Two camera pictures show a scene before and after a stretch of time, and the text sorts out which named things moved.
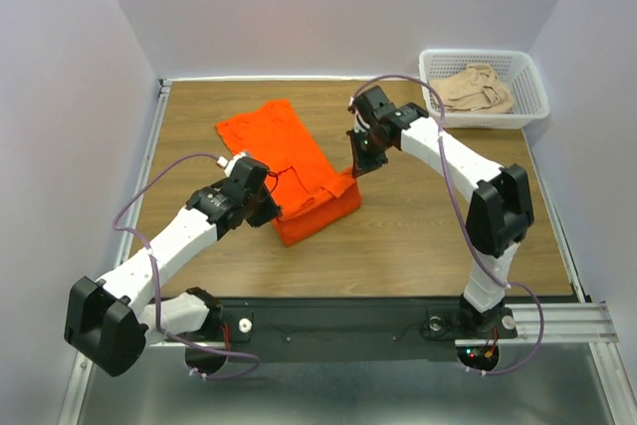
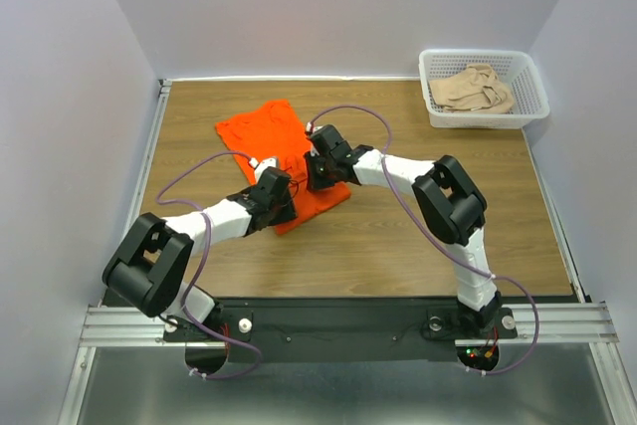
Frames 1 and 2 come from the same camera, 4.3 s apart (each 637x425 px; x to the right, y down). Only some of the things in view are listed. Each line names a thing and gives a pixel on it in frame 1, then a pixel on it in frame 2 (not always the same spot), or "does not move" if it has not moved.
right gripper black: [361, 163] → [314, 181]
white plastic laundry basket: [482, 89] does not move
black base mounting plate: [354, 329] does not move
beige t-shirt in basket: [474, 89] does not move
